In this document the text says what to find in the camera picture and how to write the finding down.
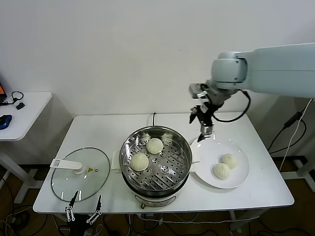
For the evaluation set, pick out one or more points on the blue computer mouse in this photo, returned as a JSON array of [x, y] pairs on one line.
[[5, 121]]

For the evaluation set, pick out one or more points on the white round plate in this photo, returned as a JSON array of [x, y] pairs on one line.
[[236, 177]]

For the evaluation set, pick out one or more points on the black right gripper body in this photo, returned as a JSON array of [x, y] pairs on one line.
[[207, 114]]

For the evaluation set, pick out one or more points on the stainless steel steamer basket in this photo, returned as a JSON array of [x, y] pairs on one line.
[[172, 177]]

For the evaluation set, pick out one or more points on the small black device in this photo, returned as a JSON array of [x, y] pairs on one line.
[[21, 106]]

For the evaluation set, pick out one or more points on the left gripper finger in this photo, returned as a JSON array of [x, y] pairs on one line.
[[72, 205], [98, 206]]

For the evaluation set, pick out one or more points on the white steamed baozi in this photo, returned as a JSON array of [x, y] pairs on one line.
[[154, 145], [229, 161], [139, 162], [221, 171]]

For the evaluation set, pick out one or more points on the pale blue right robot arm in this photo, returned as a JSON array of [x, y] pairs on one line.
[[270, 73]]

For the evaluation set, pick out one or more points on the white side desk with sticker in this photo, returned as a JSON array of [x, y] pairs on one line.
[[305, 172]]

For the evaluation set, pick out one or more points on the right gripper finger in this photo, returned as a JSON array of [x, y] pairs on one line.
[[206, 130], [194, 111]]

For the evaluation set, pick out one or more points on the white side desk with laptop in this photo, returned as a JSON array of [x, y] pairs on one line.
[[32, 110]]

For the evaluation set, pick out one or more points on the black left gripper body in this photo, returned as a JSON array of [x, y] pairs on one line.
[[80, 223]]

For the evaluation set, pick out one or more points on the white electric pot base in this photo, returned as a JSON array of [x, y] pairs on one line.
[[157, 200]]

